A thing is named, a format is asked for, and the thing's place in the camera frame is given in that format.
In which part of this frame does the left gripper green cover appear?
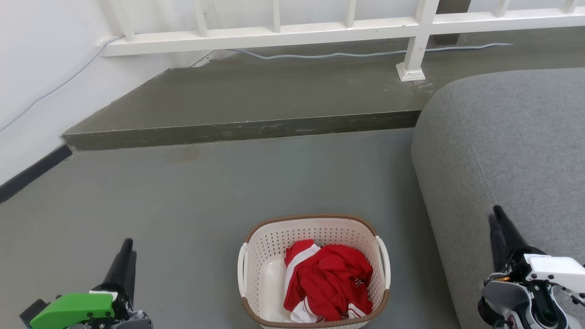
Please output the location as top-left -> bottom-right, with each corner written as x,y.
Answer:
20,238 -> 138,329

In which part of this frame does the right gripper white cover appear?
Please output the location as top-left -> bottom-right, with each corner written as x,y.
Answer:
488,205 -> 585,294

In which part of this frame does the white perforated laundry basket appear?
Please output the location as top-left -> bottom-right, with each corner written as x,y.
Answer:
237,214 -> 392,329

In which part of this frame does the grey fabric sofa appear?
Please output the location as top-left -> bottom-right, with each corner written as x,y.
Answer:
410,68 -> 585,329

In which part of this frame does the black baseboard strip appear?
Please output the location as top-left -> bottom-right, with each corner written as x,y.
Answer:
0,144 -> 74,204

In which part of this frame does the red white clothing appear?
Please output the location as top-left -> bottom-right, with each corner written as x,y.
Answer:
283,239 -> 374,324

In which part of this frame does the white railing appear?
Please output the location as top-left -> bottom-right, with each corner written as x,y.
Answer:
100,0 -> 585,82

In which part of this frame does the thin white wall cable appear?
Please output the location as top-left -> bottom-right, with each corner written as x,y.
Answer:
0,36 -> 124,133

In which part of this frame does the light grey floor cable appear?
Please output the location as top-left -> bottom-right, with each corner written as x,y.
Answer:
227,42 -> 513,60

